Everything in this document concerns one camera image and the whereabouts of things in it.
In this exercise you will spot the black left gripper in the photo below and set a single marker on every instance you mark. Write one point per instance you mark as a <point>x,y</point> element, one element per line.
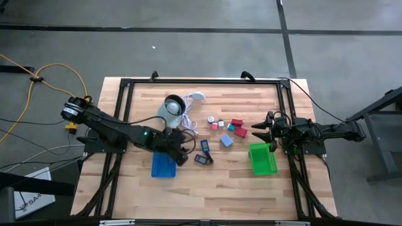
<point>171,141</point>

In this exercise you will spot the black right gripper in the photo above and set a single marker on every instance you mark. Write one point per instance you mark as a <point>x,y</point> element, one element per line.
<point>284,132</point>

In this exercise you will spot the blue digital timer black clip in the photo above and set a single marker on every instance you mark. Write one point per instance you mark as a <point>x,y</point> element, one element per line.
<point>205,146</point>

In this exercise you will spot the red wall charger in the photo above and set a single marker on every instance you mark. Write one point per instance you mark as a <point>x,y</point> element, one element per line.
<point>241,132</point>
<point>237,122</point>

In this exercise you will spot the teal small charger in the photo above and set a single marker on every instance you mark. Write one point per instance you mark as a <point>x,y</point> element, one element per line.
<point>230,127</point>

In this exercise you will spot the blue-grey multiport charger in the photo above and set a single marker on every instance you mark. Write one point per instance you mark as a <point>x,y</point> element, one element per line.
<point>226,141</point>

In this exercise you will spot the pink small charger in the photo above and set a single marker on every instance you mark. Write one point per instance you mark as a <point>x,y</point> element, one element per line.
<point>214,126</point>

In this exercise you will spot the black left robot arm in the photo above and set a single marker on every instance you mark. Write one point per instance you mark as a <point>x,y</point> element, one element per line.
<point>106,125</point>

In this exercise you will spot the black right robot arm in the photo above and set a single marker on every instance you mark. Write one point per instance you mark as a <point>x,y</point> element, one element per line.
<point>329,132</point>

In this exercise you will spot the blue plastic basket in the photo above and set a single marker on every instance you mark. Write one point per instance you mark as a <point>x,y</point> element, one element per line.
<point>163,168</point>

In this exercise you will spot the green plastic basket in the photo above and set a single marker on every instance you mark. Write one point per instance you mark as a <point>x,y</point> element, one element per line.
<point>264,160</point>

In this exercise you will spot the black side table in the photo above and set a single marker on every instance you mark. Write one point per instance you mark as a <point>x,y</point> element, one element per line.
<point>389,138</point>

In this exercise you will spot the white printed box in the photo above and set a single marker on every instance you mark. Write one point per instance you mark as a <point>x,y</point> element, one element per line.
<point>37,204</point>

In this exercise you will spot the black beam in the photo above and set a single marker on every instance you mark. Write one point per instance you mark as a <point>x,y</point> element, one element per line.
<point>31,186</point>

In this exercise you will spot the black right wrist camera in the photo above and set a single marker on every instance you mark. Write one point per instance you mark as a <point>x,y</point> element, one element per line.
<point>279,127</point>

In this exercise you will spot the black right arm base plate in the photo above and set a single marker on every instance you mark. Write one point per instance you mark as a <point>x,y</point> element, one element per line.
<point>309,150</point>

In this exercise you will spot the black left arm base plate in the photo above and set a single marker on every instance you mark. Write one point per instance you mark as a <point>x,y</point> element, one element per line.
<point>106,149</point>

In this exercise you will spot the black aluminium table frame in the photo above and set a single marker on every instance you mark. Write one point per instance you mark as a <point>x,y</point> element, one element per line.
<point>204,81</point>

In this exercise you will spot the silver table bracket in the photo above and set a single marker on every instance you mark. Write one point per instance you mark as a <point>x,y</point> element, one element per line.
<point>116,223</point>
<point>292,223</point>

